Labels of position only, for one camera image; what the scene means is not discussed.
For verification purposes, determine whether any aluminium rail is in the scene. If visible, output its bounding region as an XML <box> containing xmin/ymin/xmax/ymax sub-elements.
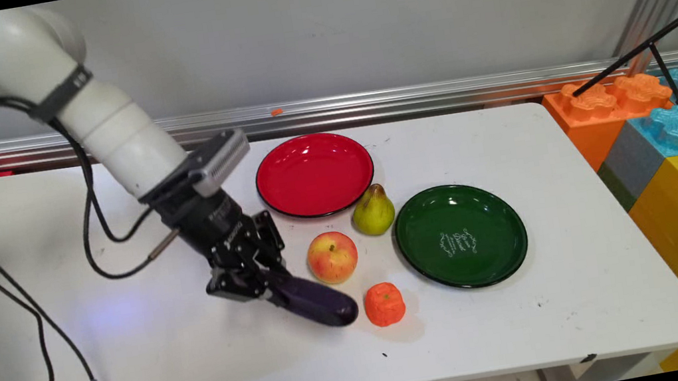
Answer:
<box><xmin>0</xmin><ymin>38</ymin><xmax>678</xmax><ymax>179</ymax></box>

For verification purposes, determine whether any green toy pear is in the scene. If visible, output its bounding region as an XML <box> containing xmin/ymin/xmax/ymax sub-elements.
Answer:
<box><xmin>348</xmin><ymin>182</ymin><xmax>399</xmax><ymax>239</ymax></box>

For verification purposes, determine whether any red yellow toy apple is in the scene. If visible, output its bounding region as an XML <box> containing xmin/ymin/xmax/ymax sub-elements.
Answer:
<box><xmin>304</xmin><ymin>228</ymin><xmax>363</xmax><ymax>288</ymax></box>

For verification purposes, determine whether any black tripod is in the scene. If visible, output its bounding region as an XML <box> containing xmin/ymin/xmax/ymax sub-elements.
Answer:
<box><xmin>560</xmin><ymin>0</ymin><xmax>678</xmax><ymax>132</ymax></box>

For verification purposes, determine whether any purple toy eggplant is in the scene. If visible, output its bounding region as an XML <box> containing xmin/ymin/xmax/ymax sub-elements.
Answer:
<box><xmin>263</xmin><ymin>257</ymin><xmax>362</xmax><ymax>338</ymax></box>

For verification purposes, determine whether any plain black cable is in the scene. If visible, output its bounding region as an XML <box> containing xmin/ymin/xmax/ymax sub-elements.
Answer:
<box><xmin>0</xmin><ymin>68</ymin><xmax>205</xmax><ymax>381</ymax></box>

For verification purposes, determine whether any grey giant building block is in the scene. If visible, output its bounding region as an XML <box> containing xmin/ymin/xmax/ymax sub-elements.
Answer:
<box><xmin>590</xmin><ymin>116</ymin><xmax>675</xmax><ymax>216</ymax></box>

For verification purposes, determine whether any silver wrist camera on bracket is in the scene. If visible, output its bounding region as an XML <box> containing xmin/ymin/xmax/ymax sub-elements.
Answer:
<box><xmin>181</xmin><ymin>127</ymin><xmax>258</xmax><ymax>201</ymax></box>

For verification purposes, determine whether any orange toy tangerine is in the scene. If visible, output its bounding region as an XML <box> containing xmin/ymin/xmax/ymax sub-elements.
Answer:
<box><xmin>362</xmin><ymin>279</ymin><xmax>409</xmax><ymax>330</ymax></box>

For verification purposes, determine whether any dark green plate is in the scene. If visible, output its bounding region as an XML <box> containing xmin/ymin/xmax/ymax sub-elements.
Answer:
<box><xmin>389</xmin><ymin>174</ymin><xmax>535</xmax><ymax>300</ymax></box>

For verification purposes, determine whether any orange giant building block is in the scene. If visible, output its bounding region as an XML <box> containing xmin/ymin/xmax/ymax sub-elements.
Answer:
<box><xmin>540</xmin><ymin>68</ymin><xmax>678</xmax><ymax>179</ymax></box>

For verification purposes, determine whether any grey table leg frame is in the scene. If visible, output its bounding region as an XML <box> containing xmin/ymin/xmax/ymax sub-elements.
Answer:
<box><xmin>536</xmin><ymin>350</ymin><xmax>664</xmax><ymax>381</ymax></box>

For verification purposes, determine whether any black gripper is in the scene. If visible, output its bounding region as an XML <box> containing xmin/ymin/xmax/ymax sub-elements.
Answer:
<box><xmin>136</xmin><ymin>157</ymin><xmax>295</xmax><ymax>317</ymax></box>

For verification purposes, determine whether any red plate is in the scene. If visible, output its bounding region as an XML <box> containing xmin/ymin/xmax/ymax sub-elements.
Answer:
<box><xmin>250</xmin><ymin>125</ymin><xmax>381</xmax><ymax>226</ymax></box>

